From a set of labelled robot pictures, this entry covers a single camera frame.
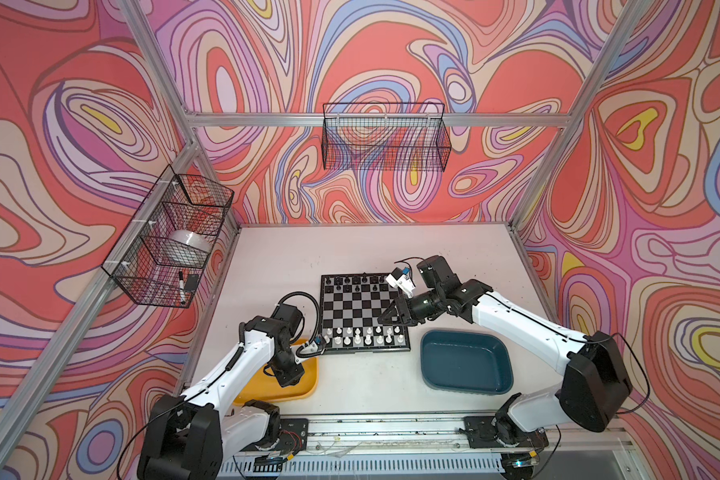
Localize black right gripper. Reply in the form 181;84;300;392
377;287;444;326

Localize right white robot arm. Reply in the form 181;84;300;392
378;255;633;447

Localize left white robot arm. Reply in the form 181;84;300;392
136;292;326;479

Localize black white chess board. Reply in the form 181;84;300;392
320;273;411;355

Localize yellow plastic tray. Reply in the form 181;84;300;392
234;358;318;405

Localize teal plastic tray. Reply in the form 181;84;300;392
420;330;514;396

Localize black marker in basket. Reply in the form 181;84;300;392
178;271;187;306

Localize white roll in basket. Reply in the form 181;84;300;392
169;229;212;254

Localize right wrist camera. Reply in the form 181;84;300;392
385;267;415;298

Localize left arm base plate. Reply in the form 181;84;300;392
241;417;309;455

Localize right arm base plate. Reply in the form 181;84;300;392
459;416;549;450

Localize black wire basket back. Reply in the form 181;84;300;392
321;100;452;172

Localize black wire basket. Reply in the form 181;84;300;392
101;166;234;309
321;100;452;172

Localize black wire basket left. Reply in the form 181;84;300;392
101;166;234;309

